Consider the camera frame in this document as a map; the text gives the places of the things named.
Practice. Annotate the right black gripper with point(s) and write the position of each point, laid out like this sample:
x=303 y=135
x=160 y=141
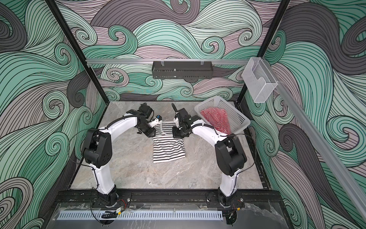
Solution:
x=176 y=134

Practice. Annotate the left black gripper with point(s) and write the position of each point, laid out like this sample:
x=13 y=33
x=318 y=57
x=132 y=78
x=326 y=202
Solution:
x=150 y=134

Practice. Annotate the black white striped tank top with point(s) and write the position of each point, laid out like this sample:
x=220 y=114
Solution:
x=166 y=148

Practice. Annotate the red white striped tank top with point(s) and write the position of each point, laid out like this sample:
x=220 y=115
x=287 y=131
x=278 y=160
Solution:
x=218 y=118

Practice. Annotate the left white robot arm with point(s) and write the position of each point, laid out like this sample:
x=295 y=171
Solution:
x=97 y=147

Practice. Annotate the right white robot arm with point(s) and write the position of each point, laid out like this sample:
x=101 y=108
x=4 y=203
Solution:
x=230 y=155

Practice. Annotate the white plastic laundry basket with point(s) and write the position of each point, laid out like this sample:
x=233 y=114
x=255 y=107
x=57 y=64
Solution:
x=238 y=121

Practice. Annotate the black perforated wall tray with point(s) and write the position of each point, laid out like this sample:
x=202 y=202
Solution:
x=190 y=71

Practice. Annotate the aluminium wall rail back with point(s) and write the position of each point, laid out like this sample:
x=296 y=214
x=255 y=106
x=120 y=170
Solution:
x=133 y=61

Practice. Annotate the aluminium wall rail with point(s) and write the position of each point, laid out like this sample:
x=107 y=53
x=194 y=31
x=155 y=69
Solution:
x=133 y=61
x=293 y=99

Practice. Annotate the clear plastic wall bin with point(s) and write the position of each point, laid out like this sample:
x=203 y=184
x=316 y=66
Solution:
x=260 y=79

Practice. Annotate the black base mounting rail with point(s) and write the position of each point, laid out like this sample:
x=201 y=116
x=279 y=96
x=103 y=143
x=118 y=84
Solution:
x=136 y=198

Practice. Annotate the white slotted cable duct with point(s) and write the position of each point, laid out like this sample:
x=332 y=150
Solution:
x=143 y=215

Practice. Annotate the aluminium wall rail right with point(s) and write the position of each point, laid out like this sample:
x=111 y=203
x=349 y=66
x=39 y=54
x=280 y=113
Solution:
x=293 y=99

